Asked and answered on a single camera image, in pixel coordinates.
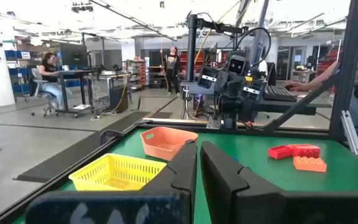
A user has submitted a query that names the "yellow slotted plastic basket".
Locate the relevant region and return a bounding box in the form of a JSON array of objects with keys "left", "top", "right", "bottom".
[{"left": 68, "top": 152, "right": 167, "bottom": 192}]

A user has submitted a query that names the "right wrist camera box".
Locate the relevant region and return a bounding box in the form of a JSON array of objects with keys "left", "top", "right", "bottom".
[{"left": 227, "top": 55, "right": 250, "bottom": 77}]

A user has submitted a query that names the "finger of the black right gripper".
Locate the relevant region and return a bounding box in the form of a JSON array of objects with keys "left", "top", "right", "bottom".
[
  {"left": 243, "top": 82, "right": 265, "bottom": 103},
  {"left": 197, "top": 66, "right": 218, "bottom": 90}
]

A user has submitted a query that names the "black table frame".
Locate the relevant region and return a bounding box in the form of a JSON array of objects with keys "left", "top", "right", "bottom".
[{"left": 0, "top": 119, "right": 334, "bottom": 224}]

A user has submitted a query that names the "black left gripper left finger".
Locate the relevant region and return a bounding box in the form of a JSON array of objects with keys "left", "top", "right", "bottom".
[{"left": 25, "top": 139, "right": 198, "bottom": 224}]

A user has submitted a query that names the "black desk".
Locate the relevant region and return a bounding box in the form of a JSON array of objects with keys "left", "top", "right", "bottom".
[{"left": 52, "top": 69, "right": 96, "bottom": 119}]

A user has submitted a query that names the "black pole stand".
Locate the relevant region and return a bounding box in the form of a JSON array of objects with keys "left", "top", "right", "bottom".
[{"left": 185, "top": 13, "right": 249, "bottom": 83}]

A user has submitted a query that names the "orange toy building block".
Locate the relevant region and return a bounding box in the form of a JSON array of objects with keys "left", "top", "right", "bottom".
[{"left": 293, "top": 156, "right": 328, "bottom": 173}]

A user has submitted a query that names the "black diagonal frame brace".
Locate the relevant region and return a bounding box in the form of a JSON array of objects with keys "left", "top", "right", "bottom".
[{"left": 261, "top": 73, "right": 341, "bottom": 133}]

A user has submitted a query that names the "black frame upright post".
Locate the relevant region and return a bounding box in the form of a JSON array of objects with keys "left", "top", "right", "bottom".
[{"left": 328, "top": 0, "right": 358, "bottom": 141}]

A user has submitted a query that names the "black keyboard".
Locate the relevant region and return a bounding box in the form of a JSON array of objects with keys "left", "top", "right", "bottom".
[{"left": 262, "top": 85, "right": 298, "bottom": 103}]

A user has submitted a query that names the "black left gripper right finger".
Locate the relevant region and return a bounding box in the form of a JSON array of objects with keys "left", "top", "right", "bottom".
[{"left": 200, "top": 141, "right": 358, "bottom": 224}]

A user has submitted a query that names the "black computer monitor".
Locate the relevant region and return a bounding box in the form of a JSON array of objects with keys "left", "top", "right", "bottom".
[{"left": 58, "top": 42, "right": 89, "bottom": 67}]

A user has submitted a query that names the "red toy building block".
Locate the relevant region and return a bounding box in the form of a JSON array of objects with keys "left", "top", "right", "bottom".
[
  {"left": 291, "top": 144, "right": 321, "bottom": 159},
  {"left": 268, "top": 144, "right": 293, "bottom": 161}
]

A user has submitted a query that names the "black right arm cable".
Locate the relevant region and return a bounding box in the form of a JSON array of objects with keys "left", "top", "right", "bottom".
[{"left": 234, "top": 26, "right": 272, "bottom": 68}]

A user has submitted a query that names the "grey office chair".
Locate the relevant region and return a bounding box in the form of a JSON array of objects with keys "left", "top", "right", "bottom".
[{"left": 30, "top": 67, "right": 60, "bottom": 118}]

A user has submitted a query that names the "orange plastic bin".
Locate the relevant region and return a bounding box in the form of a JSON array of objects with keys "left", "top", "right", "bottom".
[{"left": 140, "top": 126, "right": 199, "bottom": 162}]

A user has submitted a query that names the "silver metal bracket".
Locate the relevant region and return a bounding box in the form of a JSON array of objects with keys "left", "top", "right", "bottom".
[{"left": 340, "top": 110, "right": 358, "bottom": 157}]

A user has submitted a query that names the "blue storage bin shelf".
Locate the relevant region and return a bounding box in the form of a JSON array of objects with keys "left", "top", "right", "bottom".
[{"left": 4, "top": 49, "right": 32, "bottom": 94}]

